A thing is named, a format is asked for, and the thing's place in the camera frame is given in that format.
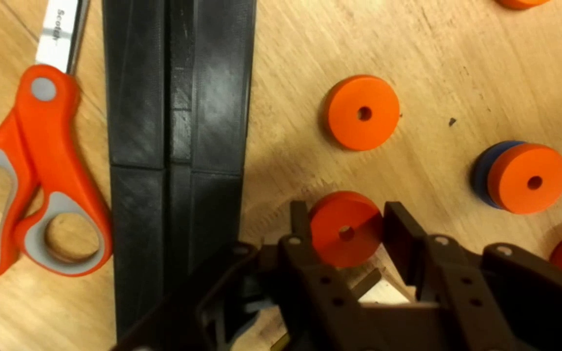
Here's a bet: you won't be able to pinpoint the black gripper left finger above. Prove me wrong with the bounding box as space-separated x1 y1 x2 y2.
113 201 386 351

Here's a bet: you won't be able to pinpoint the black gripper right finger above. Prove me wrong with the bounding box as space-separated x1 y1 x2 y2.
382 201 562 351

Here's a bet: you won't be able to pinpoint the orange disc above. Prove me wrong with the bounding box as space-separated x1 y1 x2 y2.
496 0 548 10
470 140 562 215
324 74 400 152
310 191 382 269

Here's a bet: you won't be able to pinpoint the wooden peg board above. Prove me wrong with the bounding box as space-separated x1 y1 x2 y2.
342 265 410 304

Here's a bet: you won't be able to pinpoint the orange disc on blue disc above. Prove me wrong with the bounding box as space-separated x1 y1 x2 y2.
470 140 562 215

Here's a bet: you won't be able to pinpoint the orange disc on table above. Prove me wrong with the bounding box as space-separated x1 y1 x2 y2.
324 74 400 152

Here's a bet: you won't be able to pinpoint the long black bar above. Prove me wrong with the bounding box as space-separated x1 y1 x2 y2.
103 0 256 334

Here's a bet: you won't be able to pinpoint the orange grey scissors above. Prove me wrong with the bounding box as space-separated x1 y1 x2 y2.
0 0 111 277

